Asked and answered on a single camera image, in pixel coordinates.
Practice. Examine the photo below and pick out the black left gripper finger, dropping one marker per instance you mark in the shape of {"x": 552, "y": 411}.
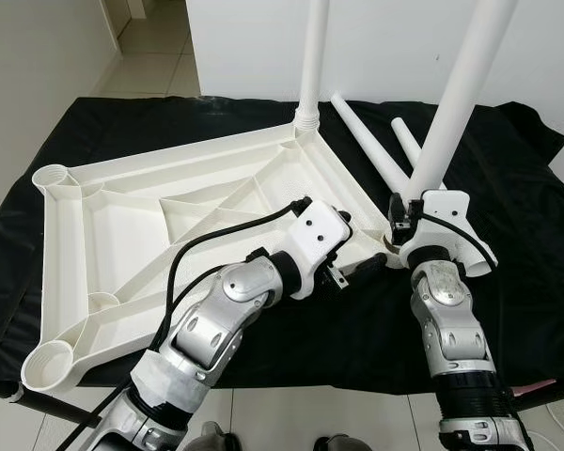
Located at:
{"x": 367, "y": 267}
{"x": 345, "y": 221}

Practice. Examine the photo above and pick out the white tapered table leg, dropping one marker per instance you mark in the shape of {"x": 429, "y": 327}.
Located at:
{"x": 312, "y": 56}
{"x": 404, "y": 139}
{"x": 367, "y": 141}
{"x": 461, "y": 85}

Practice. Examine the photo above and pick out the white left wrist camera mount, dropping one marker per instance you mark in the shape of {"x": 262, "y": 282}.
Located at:
{"x": 315, "y": 235}

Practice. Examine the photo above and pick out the grey right robot foot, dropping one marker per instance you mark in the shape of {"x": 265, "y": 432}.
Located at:
{"x": 340, "y": 443}

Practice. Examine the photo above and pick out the pink soft item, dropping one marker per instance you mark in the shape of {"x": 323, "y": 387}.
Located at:
{"x": 536, "y": 385}

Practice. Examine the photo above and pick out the white plastic table top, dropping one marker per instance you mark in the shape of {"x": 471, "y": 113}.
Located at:
{"x": 103, "y": 235}

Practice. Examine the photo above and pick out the grey robot foot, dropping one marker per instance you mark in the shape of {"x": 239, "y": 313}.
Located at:
{"x": 340, "y": 443}
{"x": 211, "y": 440}

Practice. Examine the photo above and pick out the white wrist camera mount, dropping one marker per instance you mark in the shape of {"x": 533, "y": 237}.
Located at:
{"x": 315, "y": 235}
{"x": 442, "y": 211}

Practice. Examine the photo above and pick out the black table frame leg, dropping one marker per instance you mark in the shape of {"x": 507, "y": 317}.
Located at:
{"x": 56, "y": 406}
{"x": 555, "y": 396}

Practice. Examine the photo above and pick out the grey left robot foot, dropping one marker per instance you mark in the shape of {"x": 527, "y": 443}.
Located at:
{"x": 211, "y": 440}

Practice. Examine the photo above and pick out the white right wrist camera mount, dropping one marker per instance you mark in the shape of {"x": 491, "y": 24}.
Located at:
{"x": 442, "y": 211}

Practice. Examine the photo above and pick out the black table cloth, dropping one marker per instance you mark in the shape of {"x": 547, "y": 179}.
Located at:
{"x": 357, "y": 338}

